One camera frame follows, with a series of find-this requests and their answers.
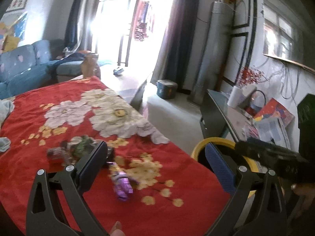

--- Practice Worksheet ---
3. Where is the red floral blanket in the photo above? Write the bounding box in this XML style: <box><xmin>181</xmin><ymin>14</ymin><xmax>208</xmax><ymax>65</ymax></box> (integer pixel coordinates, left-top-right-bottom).
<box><xmin>1</xmin><ymin>77</ymin><xmax>230</xmax><ymax>235</ymax></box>

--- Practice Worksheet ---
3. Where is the left hand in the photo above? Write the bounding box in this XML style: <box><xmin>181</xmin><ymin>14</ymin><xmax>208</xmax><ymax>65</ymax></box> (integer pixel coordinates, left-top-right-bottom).
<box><xmin>110</xmin><ymin>221</ymin><xmax>125</xmax><ymax>236</ymax></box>

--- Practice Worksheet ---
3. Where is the wall television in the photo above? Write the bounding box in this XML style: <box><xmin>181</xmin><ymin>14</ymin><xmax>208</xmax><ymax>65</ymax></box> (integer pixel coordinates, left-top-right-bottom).
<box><xmin>263</xmin><ymin>0</ymin><xmax>314</xmax><ymax>69</ymax></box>

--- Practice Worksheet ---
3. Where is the dark curtain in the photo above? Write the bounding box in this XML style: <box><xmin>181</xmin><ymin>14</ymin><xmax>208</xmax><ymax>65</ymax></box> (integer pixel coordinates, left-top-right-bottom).
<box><xmin>151</xmin><ymin>0</ymin><xmax>199</xmax><ymax>89</ymax></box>

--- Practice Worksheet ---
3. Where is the right hand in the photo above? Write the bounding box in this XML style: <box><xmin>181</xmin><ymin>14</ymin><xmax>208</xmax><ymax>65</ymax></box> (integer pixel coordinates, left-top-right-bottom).
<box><xmin>280</xmin><ymin>181</ymin><xmax>314</xmax><ymax>220</ymax></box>

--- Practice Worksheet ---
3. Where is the white paper roll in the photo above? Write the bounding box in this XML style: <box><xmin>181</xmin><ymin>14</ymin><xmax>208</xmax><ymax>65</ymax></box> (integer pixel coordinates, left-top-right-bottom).
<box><xmin>227</xmin><ymin>85</ymin><xmax>244</xmax><ymax>108</ymax></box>

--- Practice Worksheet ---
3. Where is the dark chocolate bar wrapper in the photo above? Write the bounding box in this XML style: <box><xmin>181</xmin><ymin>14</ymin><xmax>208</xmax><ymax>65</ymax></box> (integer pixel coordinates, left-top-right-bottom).
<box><xmin>60</xmin><ymin>140</ymin><xmax>76</xmax><ymax>166</ymax></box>

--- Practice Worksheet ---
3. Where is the light grey cloth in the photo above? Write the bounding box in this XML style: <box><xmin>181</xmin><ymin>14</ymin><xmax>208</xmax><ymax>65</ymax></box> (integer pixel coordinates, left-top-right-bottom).
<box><xmin>0</xmin><ymin>99</ymin><xmax>16</xmax><ymax>153</ymax></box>

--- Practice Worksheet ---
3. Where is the red colourful box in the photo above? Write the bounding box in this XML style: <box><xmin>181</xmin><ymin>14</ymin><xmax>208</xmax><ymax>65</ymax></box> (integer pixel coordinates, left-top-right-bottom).
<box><xmin>254</xmin><ymin>98</ymin><xmax>294</xmax><ymax>127</ymax></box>

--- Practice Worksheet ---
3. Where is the grey standing air conditioner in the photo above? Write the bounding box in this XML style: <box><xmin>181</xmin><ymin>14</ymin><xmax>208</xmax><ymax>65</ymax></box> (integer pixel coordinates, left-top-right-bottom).
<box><xmin>189</xmin><ymin>0</ymin><xmax>233</xmax><ymax>105</ymax></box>

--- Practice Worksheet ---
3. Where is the glass tv cabinet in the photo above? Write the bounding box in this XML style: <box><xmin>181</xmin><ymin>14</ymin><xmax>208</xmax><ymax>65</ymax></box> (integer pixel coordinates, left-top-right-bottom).
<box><xmin>200</xmin><ymin>89</ymin><xmax>291</xmax><ymax>150</ymax></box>

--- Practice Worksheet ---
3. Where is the purple snack bag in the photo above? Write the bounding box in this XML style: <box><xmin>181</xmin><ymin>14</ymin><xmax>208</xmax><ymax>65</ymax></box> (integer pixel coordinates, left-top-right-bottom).
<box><xmin>107</xmin><ymin>162</ymin><xmax>138</xmax><ymax>201</ymax></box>

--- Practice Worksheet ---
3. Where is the red berry decoration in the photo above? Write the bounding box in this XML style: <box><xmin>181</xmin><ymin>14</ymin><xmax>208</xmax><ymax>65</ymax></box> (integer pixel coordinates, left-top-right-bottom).
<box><xmin>236</xmin><ymin>68</ymin><xmax>266</xmax><ymax>88</ymax></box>

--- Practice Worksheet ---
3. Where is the blue sofa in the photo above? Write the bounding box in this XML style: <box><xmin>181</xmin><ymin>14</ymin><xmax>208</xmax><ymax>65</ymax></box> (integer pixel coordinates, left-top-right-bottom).
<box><xmin>1</xmin><ymin>39</ymin><xmax>97</xmax><ymax>100</ymax></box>

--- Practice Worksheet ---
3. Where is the red silver snack wrapper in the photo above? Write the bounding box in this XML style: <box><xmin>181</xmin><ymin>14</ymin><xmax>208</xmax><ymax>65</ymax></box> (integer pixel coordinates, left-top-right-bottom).
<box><xmin>46</xmin><ymin>147</ymin><xmax>65</xmax><ymax>165</ymax></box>

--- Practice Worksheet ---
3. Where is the framed calligraphy picture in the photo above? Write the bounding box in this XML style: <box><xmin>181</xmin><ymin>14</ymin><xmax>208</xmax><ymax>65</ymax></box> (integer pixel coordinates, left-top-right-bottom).
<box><xmin>5</xmin><ymin>0</ymin><xmax>28</xmax><ymax>13</ymax></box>

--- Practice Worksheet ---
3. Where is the yellow rim trash bin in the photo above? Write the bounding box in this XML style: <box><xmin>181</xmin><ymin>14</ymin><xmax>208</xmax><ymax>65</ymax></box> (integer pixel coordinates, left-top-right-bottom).
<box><xmin>191</xmin><ymin>136</ymin><xmax>260</xmax><ymax>198</ymax></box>

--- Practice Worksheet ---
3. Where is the brown paper bag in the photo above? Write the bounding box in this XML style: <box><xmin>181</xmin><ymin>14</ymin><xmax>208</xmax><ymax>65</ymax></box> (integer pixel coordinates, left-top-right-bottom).
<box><xmin>81</xmin><ymin>53</ymin><xmax>101</xmax><ymax>79</ymax></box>

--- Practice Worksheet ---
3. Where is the world map poster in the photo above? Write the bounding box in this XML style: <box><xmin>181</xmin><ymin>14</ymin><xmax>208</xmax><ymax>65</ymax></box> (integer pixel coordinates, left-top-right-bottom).
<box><xmin>1</xmin><ymin>12</ymin><xmax>27</xmax><ymax>42</ymax></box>

